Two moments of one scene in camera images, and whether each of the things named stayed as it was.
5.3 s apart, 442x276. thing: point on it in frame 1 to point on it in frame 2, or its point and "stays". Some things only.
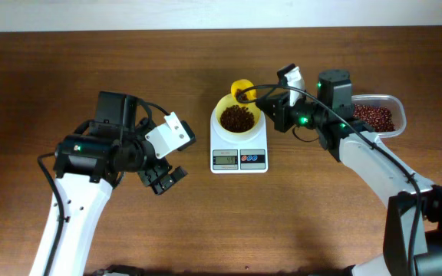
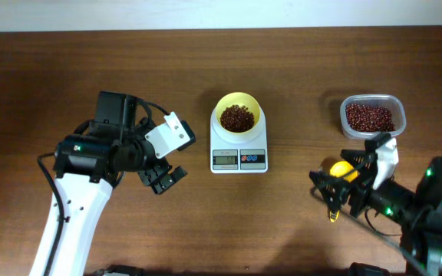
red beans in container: (380, 118) stays
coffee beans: (237, 119) stays
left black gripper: (151, 175) stays
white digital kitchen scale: (245, 153) stays
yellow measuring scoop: (240, 85) to (338, 169)
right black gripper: (265, 106) to (365, 175)
